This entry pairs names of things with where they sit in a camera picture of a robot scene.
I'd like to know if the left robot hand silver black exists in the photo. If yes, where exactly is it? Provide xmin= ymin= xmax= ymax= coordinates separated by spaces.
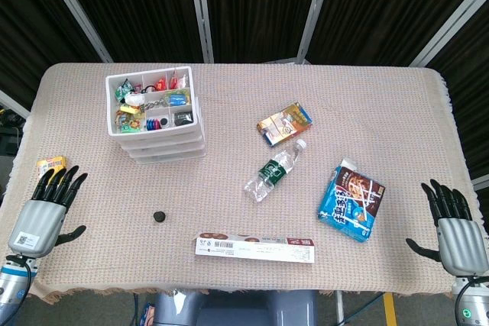
xmin=7 ymin=165 xmax=89 ymax=259

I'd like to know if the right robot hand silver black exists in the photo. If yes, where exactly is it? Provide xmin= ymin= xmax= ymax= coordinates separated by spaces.
xmin=405 ymin=179 xmax=489 ymax=277

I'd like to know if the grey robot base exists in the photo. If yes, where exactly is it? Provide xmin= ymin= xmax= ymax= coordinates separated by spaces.
xmin=152 ymin=289 xmax=318 ymax=326

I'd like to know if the yellow packet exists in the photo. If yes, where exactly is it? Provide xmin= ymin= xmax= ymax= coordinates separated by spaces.
xmin=36 ymin=156 xmax=68 ymax=182

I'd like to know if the blue cookie box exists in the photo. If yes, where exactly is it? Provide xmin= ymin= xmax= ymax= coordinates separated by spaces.
xmin=317 ymin=158 xmax=386 ymax=244

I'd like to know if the clear drawer under tray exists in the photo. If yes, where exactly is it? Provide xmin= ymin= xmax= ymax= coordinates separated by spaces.
xmin=114 ymin=133 xmax=206 ymax=150

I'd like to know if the clear lowest drawer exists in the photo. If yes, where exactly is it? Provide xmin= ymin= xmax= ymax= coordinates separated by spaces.
xmin=131 ymin=150 xmax=208 ymax=165

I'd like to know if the long white red box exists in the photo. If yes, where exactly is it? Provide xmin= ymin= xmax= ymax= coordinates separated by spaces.
xmin=195 ymin=232 xmax=316 ymax=264

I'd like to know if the orange yellow snack box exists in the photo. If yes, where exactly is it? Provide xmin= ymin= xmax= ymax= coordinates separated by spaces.
xmin=256 ymin=102 xmax=313 ymax=147

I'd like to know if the colourful snack packet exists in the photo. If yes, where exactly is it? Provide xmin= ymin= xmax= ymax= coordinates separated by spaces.
xmin=115 ymin=111 xmax=144 ymax=133

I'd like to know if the grey table leg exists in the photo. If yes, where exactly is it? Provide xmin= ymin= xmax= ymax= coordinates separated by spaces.
xmin=335 ymin=290 xmax=345 ymax=323

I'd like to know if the dark brown curtain panel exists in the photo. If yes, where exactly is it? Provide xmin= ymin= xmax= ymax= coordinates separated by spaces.
xmin=0 ymin=0 xmax=108 ymax=113
xmin=427 ymin=0 xmax=489 ymax=182
xmin=202 ymin=0 xmax=322 ymax=63
xmin=53 ymin=0 xmax=203 ymax=63
xmin=309 ymin=0 xmax=489 ymax=66

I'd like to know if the green candy packet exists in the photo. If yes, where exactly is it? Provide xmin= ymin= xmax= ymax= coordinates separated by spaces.
xmin=115 ymin=79 xmax=133 ymax=102

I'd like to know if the blue green packet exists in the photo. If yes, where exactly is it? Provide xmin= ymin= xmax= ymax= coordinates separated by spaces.
xmin=164 ymin=90 xmax=191 ymax=108

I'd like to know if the beige woven tablecloth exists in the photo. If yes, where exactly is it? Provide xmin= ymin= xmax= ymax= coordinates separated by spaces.
xmin=0 ymin=62 xmax=489 ymax=304

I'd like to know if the red white packet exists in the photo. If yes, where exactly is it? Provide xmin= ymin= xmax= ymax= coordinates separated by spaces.
xmin=169 ymin=69 xmax=189 ymax=90

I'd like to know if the clear water bottle green label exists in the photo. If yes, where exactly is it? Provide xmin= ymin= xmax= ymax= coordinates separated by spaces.
xmin=244 ymin=138 xmax=308 ymax=204

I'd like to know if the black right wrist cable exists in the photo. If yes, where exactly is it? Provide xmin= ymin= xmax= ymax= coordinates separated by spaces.
xmin=454 ymin=276 xmax=489 ymax=318

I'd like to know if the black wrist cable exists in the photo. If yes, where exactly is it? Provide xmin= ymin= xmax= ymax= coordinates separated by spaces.
xmin=0 ymin=257 xmax=34 ymax=325
xmin=454 ymin=276 xmax=489 ymax=318

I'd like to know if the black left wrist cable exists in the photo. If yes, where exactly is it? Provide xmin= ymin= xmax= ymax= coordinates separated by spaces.
xmin=0 ymin=257 xmax=34 ymax=325

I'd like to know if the blue floor cable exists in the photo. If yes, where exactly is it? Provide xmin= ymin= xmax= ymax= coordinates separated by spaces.
xmin=343 ymin=292 xmax=385 ymax=323

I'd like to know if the white plastic drawer organizer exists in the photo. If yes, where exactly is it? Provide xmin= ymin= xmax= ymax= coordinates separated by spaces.
xmin=105 ymin=65 xmax=207 ymax=165

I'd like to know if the metal keychain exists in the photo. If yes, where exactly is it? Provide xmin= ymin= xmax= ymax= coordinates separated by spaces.
xmin=139 ymin=98 xmax=169 ymax=111

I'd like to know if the grey metal screen frame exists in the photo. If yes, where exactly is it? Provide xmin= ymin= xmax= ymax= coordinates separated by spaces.
xmin=408 ymin=0 xmax=489 ymax=67
xmin=186 ymin=0 xmax=215 ymax=63
xmin=37 ymin=0 xmax=114 ymax=63
xmin=296 ymin=0 xmax=337 ymax=63

